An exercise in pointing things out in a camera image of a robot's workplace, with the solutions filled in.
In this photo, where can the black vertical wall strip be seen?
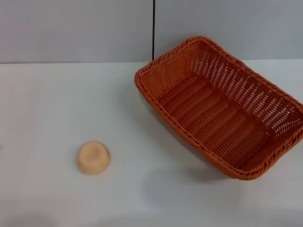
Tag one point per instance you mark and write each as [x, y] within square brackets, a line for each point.
[153, 28]

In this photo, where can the orange woven wicker basket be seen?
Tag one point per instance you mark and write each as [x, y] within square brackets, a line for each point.
[208, 113]

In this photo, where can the round peach bread bun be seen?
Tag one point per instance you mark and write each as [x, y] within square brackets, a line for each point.
[93, 158]

